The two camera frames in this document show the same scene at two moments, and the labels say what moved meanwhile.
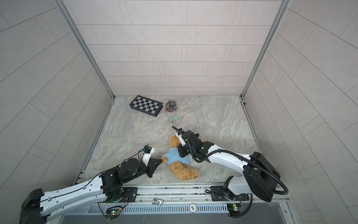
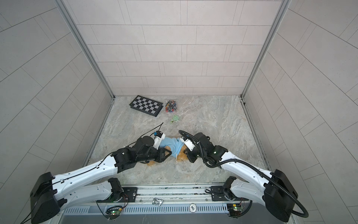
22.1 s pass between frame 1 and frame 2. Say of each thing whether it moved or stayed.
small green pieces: stayed
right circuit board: stayed
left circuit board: stayed
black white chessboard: stayed
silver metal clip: stayed
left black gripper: moved
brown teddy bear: moved
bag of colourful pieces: stayed
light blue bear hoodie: moved
